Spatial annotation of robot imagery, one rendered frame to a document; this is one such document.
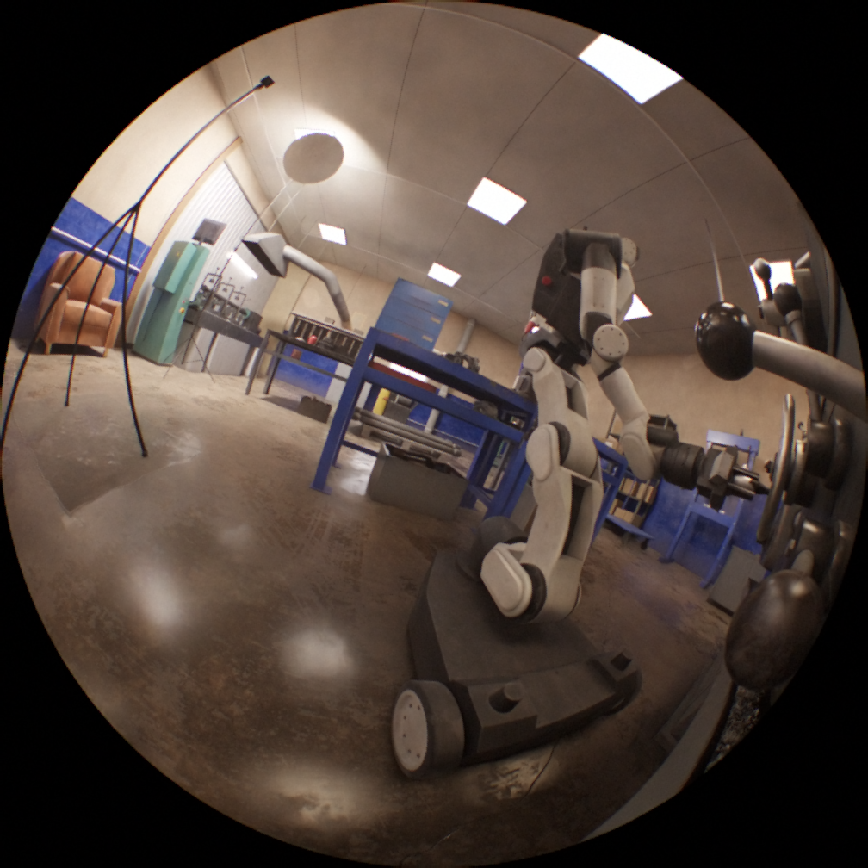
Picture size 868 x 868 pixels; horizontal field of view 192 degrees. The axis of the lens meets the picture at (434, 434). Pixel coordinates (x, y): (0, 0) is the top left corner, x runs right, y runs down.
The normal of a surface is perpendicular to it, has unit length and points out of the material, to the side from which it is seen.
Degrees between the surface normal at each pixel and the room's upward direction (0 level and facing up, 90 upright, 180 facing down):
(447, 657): 0
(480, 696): 0
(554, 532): 90
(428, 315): 90
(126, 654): 0
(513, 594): 90
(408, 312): 90
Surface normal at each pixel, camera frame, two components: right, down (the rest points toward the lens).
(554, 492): -0.88, 0.00
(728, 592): -0.87, -0.32
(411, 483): 0.27, 0.18
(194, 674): 0.37, -0.93
